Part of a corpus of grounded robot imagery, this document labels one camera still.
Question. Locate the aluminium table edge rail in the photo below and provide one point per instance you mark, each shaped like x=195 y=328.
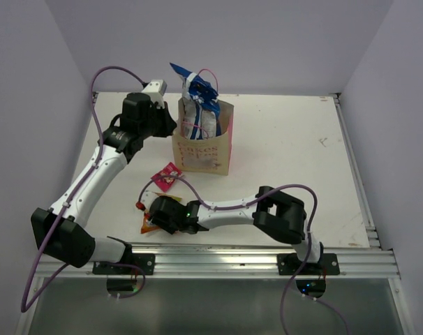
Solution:
x=207 y=261

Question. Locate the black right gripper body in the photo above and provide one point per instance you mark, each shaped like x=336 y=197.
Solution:
x=171 y=227

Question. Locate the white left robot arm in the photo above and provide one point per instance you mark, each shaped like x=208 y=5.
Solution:
x=59 y=231

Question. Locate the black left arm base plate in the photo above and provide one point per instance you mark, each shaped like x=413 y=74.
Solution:
x=137 y=264

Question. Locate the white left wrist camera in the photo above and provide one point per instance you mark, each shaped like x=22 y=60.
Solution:
x=156 y=90

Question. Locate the blue chips bag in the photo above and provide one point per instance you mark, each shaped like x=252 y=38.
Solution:
x=200 y=105

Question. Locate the small pink snack packet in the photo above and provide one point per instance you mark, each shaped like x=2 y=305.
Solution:
x=165 y=178

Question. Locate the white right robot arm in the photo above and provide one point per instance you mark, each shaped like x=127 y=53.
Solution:
x=280 y=216

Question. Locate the beige Cakes paper bag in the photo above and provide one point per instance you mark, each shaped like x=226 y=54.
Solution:
x=206 y=156

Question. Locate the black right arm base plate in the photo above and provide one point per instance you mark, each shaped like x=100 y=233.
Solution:
x=288 y=264

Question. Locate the Fox's fruit candy bag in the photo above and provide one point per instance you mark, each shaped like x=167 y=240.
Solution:
x=147 y=226

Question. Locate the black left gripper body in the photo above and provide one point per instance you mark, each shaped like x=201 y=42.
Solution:
x=157 y=125

